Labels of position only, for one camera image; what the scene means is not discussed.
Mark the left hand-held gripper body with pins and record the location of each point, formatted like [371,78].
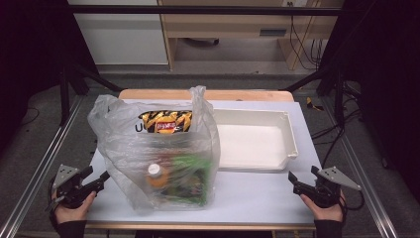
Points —
[71,190]

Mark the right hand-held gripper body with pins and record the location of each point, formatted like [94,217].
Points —
[327,191]

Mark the clear plastic shopping bag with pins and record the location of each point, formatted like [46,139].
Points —
[125,148]

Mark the white plastic tray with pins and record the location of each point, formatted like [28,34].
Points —
[254,145]

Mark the black yellow chips bag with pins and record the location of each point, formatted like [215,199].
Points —
[165,122]

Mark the green snack packet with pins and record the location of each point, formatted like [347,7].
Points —
[191,178]

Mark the person's right hand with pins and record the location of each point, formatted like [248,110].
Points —
[328,214]

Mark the person's left hand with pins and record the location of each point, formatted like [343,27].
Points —
[71,214]

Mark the white table mat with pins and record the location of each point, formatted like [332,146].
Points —
[257,198]

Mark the orange juice bottle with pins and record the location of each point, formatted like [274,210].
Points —
[157,178]

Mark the yellow black floor tape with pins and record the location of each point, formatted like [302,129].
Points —
[312,105]

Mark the black metal stand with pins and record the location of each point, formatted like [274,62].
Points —
[338,99]
[64,95]

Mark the wooden table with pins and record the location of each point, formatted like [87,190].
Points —
[247,95]

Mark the white cabinet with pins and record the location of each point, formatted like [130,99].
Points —
[122,39]

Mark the wooden desk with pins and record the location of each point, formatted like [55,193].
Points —
[231,23]

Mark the aluminium frame rail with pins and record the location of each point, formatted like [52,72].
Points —
[36,172]
[363,185]

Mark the black horizontal frame bar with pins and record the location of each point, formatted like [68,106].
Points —
[198,10]

